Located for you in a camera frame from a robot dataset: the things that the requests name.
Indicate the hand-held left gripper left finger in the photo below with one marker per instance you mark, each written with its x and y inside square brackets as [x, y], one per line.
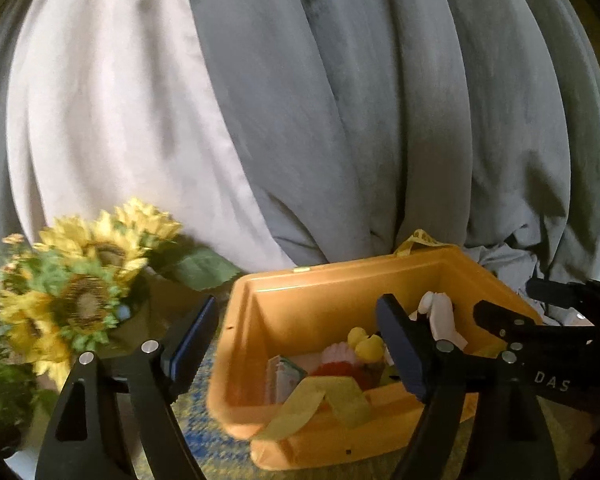
[194, 342]

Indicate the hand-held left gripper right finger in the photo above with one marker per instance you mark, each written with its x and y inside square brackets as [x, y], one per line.
[401, 352]

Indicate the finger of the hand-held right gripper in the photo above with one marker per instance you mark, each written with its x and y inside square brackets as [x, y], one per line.
[575, 294]
[510, 322]

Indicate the mouse plush toy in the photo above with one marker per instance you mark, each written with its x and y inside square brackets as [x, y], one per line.
[367, 347]

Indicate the red knitted toy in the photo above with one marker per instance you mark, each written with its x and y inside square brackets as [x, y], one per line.
[340, 372]

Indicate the small tissue pack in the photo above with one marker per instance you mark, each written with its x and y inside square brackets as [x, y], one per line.
[287, 379]

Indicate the orange plastic basket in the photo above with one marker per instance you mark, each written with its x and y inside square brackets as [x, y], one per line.
[290, 305]

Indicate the green ribbed vase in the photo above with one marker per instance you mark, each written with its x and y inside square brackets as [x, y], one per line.
[152, 310]

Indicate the yellow blue woven mat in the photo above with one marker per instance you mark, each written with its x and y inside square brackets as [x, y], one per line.
[195, 441]

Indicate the artificial sunflower bouquet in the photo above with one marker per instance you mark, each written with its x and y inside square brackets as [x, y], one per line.
[85, 300]

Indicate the green leafy plant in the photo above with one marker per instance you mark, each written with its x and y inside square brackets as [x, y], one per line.
[2, 375]

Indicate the white curtain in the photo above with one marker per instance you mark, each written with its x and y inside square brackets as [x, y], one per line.
[110, 110]

